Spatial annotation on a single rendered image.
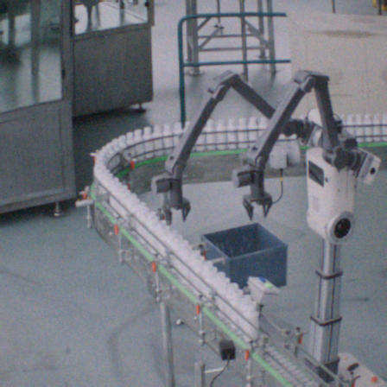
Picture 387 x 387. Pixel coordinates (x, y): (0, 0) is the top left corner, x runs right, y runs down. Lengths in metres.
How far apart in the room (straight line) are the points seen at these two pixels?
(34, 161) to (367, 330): 2.86
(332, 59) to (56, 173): 2.38
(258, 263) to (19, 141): 2.98
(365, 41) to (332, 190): 4.07
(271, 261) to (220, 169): 1.20
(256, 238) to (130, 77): 4.70
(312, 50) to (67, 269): 2.71
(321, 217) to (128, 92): 5.43
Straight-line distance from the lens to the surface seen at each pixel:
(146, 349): 6.34
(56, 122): 7.87
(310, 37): 8.62
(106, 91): 10.04
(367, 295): 6.87
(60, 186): 8.03
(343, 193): 4.83
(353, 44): 8.72
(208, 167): 6.37
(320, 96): 4.46
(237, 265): 5.23
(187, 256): 4.80
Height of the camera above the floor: 3.19
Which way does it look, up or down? 22 degrees down
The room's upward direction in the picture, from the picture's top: 2 degrees counter-clockwise
